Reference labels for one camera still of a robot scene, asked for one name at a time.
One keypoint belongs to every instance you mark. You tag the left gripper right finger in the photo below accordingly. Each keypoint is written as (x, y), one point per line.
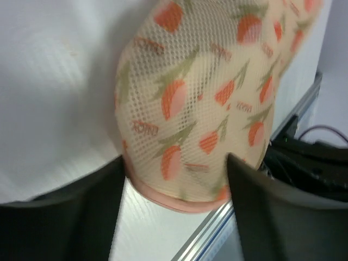
(279, 222)

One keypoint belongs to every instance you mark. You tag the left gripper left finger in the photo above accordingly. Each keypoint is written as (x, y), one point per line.
(74, 222)

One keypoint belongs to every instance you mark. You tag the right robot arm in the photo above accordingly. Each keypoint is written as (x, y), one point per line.
(318, 168)

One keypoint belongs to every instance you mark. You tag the floral peach laundry bag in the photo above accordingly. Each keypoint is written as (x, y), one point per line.
(198, 82)

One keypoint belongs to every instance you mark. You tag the aluminium front rail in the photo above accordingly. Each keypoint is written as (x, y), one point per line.
(217, 238)

